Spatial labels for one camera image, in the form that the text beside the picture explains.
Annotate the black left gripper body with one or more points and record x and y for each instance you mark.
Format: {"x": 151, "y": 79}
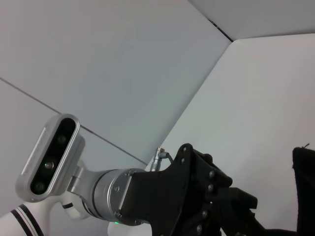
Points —
{"x": 167, "y": 196}

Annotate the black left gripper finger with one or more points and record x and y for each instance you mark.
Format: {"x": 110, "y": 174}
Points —
{"x": 219, "y": 182}
{"x": 229, "y": 221}

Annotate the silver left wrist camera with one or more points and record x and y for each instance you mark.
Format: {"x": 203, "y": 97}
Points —
{"x": 39, "y": 157}

